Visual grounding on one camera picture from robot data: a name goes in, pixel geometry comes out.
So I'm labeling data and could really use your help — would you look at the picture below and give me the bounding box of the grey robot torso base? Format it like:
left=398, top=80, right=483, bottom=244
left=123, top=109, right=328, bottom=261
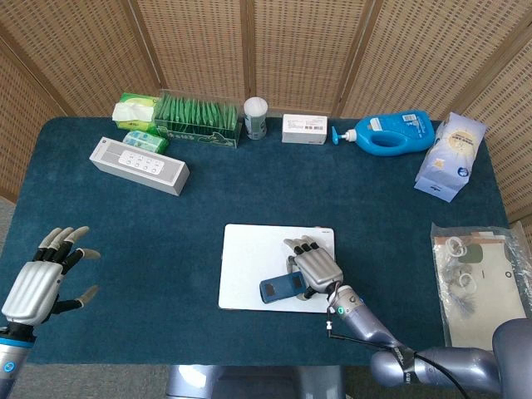
left=165, top=364, right=346, bottom=399

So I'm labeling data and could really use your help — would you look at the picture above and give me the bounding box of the white-lidded cylindrical canister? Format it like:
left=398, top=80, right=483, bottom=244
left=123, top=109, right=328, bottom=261
left=243, top=96, right=268, bottom=141

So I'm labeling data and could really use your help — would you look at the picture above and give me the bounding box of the blue whiteboard eraser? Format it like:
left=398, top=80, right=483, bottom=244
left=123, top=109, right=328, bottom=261
left=259, top=272, right=311, bottom=306

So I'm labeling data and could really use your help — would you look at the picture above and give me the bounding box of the black arm cable with connector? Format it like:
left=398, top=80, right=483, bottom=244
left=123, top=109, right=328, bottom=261
left=325, top=318, right=462, bottom=399

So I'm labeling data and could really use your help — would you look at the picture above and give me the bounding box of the woven rattan folding screen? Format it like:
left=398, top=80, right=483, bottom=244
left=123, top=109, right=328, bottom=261
left=0, top=0, right=532, bottom=225

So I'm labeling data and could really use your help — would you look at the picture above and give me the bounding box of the clear plastic bag with parts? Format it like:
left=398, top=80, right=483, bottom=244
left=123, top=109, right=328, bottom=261
left=430, top=221, right=532, bottom=348

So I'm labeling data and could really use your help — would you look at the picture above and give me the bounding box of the white rectangular speaker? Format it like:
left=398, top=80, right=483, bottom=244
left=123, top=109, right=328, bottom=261
left=88, top=135, right=191, bottom=197

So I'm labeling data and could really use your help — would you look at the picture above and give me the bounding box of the teal table mat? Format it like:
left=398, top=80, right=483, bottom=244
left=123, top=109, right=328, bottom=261
left=0, top=116, right=510, bottom=369

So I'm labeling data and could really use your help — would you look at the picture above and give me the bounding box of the blue pump detergent bottle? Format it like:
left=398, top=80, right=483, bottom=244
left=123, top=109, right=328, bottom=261
left=331, top=110, right=436, bottom=158

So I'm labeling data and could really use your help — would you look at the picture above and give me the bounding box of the small white carton box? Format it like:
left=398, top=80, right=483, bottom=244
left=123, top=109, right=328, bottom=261
left=281, top=113, right=328, bottom=146

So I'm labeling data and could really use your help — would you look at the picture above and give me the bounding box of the pale blue paper bag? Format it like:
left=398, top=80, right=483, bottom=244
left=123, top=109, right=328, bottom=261
left=413, top=111, right=488, bottom=204

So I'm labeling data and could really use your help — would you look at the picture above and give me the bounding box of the white dry-erase board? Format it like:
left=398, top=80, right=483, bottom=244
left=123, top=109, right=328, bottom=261
left=218, top=223, right=337, bottom=315

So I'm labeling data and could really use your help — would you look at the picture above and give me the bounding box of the green tissue pack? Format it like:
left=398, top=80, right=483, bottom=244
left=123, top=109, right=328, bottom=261
left=111, top=91, right=161, bottom=131

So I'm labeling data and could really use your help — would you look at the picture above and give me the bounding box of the clear green tea bag box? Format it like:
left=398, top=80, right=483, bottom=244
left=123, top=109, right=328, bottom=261
left=152, top=88, right=243, bottom=150

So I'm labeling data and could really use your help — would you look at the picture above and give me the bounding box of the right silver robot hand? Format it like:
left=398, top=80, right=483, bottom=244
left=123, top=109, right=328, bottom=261
left=283, top=234, right=344, bottom=300

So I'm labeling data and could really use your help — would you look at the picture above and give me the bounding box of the small green tissue packet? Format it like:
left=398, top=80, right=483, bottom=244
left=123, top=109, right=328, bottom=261
left=122, top=130, right=170, bottom=154

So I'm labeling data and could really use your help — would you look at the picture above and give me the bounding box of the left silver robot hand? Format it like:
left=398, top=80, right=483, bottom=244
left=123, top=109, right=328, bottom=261
left=1, top=225, right=101, bottom=326

